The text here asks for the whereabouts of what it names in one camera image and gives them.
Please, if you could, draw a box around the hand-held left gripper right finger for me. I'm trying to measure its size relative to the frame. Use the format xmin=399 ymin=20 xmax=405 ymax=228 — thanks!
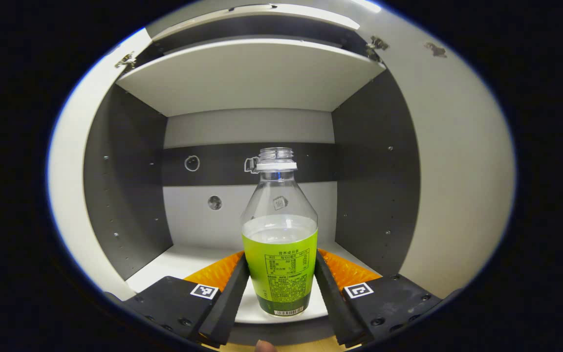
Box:
xmin=313 ymin=248 xmax=443 ymax=349

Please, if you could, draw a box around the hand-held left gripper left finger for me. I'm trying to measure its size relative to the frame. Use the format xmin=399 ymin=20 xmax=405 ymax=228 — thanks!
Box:
xmin=103 ymin=251 xmax=251 ymax=349

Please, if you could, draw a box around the green label plastic bottle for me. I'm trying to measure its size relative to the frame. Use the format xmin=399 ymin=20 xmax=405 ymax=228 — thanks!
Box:
xmin=240 ymin=147 xmax=319 ymax=317

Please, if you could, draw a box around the cabinet door with box stickers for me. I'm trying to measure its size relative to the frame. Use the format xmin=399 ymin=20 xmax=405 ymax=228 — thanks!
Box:
xmin=360 ymin=0 xmax=517 ymax=300

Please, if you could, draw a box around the grey and white cabinet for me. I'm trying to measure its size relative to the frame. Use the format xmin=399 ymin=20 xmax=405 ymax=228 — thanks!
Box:
xmin=84 ymin=5 xmax=422 ymax=346

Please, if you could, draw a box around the white cabinet drawer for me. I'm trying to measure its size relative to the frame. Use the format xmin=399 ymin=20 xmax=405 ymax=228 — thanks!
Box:
xmin=152 ymin=4 xmax=361 ymax=42

